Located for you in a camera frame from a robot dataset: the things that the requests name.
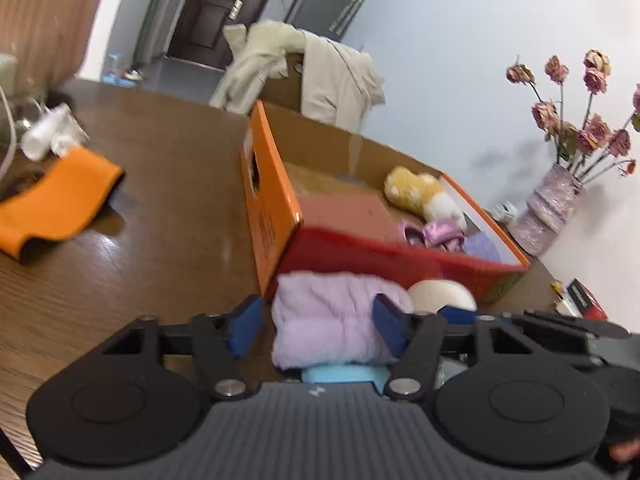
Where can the beige jacket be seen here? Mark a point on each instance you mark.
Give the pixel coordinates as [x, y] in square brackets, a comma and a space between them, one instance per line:
[335, 80]

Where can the white charger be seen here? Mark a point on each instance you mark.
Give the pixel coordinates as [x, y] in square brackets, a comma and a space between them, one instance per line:
[567, 306]

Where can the clear glass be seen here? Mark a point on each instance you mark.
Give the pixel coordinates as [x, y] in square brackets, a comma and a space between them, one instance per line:
[20, 95]

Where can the lilac fluffy towel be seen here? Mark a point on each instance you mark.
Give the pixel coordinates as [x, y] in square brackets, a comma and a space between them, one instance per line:
[330, 315]

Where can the white round sponge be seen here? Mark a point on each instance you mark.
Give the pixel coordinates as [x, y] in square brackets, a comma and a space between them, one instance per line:
[440, 295]

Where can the purple satin scrunchie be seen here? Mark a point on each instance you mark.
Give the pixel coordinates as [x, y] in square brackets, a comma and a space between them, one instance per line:
[435, 235]

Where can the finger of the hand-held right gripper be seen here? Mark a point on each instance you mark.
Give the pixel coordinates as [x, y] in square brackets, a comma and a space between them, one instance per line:
[575, 325]

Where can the small yellow object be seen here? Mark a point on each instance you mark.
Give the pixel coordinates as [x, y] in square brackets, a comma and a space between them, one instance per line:
[556, 287]

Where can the small white bottle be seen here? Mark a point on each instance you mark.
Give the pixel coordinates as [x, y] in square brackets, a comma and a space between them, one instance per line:
[50, 132]

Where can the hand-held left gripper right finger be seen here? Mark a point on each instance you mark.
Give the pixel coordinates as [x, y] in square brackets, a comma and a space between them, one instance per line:
[390, 325]

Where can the yellow and white plush toy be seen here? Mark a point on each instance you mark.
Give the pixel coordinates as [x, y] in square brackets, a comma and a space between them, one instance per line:
[420, 192]

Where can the shoes on floor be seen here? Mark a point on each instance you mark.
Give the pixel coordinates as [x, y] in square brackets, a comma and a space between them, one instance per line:
[125, 72]

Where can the grey refrigerator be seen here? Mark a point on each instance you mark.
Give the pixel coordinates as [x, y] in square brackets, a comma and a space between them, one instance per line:
[325, 0]

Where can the dried pink roses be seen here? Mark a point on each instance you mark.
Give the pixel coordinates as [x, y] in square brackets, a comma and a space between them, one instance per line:
[585, 125]

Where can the pink mottled vase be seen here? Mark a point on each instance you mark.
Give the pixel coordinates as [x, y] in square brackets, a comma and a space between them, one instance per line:
[547, 210]

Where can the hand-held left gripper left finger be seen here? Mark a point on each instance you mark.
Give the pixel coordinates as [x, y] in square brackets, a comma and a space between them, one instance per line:
[245, 327]

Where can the dark brown door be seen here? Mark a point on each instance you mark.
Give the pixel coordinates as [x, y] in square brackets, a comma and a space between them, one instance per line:
[210, 20]

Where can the light blue soft pad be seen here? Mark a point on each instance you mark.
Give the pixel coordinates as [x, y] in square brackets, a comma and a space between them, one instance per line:
[340, 375]

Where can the lavender knitted pouch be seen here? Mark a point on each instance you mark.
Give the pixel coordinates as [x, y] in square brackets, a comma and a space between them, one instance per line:
[482, 247]

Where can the small white carton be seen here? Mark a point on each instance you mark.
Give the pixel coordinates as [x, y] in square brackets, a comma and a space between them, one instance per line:
[505, 212]

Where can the red cardboard box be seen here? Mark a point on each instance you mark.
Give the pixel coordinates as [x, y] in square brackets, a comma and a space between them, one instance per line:
[270, 220]

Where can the person's right hand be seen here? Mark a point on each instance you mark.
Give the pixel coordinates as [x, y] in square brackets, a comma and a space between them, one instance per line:
[627, 451]

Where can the small red box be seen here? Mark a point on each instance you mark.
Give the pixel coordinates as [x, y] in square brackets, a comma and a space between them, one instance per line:
[587, 300]

